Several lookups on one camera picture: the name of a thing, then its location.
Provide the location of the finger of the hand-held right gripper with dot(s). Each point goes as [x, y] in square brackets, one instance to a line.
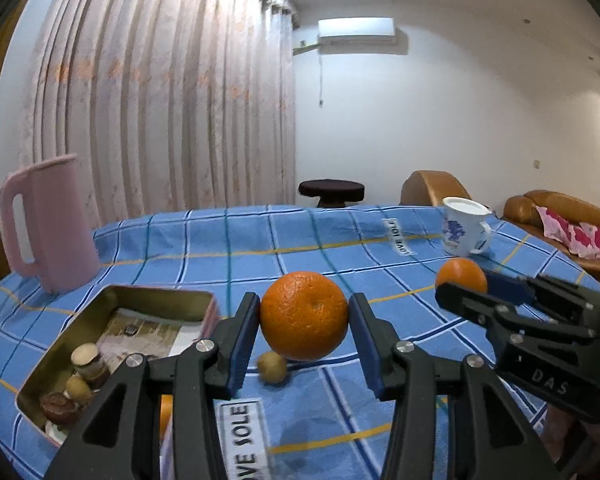
[505, 285]
[470, 300]

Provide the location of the large orange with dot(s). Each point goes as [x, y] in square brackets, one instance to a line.
[304, 315]

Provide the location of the small olive round fruit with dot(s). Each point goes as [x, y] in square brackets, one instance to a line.
[272, 367]

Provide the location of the dark round stool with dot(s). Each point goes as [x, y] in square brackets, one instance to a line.
[332, 190]

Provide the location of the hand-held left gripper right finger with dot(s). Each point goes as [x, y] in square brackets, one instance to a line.
[365, 350]

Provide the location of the pink electric kettle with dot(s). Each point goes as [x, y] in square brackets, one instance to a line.
[60, 220]

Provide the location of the floral beige curtain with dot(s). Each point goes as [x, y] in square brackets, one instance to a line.
[155, 110]

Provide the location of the brown leather armchair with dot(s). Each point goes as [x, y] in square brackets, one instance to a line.
[430, 187]

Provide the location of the white mug with blue print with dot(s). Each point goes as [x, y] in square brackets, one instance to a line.
[460, 232]

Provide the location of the white wall air conditioner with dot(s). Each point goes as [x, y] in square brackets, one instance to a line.
[357, 30]

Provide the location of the blue checked tablecloth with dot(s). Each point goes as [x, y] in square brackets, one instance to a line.
[205, 245]

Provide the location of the brown leather sofa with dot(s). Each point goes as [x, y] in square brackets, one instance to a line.
[525, 210]

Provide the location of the small orange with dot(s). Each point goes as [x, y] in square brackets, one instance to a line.
[165, 412]

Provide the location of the printed paper sheet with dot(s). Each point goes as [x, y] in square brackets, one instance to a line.
[140, 335]

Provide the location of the medium orange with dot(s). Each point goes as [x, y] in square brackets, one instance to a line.
[460, 275]

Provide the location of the rectangular pink metal tin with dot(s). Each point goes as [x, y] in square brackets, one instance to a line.
[40, 375]

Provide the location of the pink floral cloth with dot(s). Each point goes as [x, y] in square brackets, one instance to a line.
[575, 232]

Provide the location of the small tan round fruit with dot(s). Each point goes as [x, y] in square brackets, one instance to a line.
[77, 390]

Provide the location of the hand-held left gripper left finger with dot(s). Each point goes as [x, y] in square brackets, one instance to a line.
[240, 355]

